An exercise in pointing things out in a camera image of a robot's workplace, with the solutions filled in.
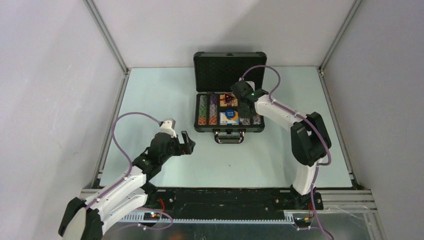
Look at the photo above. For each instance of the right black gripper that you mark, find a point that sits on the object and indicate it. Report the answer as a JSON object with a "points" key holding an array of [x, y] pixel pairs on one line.
{"points": [[244, 115]]}

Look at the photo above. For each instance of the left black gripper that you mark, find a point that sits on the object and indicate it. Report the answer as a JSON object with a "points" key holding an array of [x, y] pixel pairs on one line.
{"points": [[189, 143]]}

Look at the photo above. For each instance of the red card deck box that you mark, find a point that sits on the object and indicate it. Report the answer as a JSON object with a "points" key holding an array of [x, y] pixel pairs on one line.
{"points": [[223, 104]]}

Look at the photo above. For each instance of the red triangular dealer button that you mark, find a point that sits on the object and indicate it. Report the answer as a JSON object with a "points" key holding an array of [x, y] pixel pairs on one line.
{"points": [[229, 97]]}

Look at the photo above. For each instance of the blue small blind button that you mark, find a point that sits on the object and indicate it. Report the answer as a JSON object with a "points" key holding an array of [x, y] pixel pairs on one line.
{"points": [[230, 114]]}

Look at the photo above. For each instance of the black poker case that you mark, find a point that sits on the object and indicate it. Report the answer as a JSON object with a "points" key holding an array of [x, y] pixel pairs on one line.
{"points": [[215, 73]]}

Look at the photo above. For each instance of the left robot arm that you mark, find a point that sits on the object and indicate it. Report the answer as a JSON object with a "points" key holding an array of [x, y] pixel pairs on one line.
{"points": [[91, 217]]}

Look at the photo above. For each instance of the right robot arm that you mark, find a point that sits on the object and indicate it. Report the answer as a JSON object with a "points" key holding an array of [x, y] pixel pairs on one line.
{"points": [[310, 141]]}

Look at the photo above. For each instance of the blue orange chip row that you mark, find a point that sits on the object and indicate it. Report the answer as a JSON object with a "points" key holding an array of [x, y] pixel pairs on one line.
{"points": [[245, 121]]}

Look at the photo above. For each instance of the brown chip row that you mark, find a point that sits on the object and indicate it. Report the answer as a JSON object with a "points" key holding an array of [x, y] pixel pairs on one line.
{"points": [[256, 120]]}

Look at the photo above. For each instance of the blue card deck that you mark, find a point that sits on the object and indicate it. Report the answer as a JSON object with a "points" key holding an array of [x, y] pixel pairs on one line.
{"points": [[224, 121]]}

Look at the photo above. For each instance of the green chip row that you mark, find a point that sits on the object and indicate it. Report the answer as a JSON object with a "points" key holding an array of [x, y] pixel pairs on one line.
{"points": [[202, 110]]}

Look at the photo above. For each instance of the purple blue chip row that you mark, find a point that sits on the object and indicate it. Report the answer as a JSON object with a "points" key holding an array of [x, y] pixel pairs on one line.
{"points": [[213, 109]]}

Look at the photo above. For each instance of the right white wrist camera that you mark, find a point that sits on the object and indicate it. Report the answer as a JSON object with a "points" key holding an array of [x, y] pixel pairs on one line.
{"points": [[251, 84]]}

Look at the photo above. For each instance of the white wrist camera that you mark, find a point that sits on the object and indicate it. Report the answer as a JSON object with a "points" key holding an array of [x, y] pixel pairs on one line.
{"points": [[251, 84], [167, 126]]}

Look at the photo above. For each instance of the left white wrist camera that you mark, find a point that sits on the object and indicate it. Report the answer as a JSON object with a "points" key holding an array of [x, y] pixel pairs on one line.
{"points": [[167, 126]]}

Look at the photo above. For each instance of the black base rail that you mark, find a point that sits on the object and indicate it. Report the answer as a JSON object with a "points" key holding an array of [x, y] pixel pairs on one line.
{"points": [[231, 204]]}

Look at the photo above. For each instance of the right aluminium frame post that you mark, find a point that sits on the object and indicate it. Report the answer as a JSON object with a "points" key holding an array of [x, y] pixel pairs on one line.
{"points": [[340, 33]]}

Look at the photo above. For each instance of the aluminium frame post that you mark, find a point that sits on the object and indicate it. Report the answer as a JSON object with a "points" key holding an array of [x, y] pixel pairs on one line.
{"points": [[340, 33], [106, 34]]}

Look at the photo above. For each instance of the left aluminium frame post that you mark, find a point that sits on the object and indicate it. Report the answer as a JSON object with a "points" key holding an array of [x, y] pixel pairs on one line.
{"points": [[106, 34]]}

